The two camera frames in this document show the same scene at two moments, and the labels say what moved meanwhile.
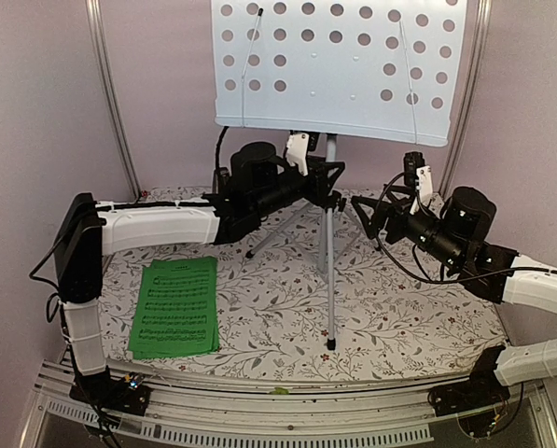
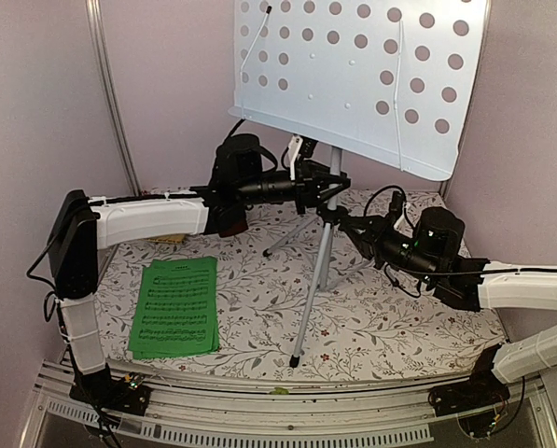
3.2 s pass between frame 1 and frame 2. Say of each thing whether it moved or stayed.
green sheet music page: stayed
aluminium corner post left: stayed
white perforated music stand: moved
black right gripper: moved
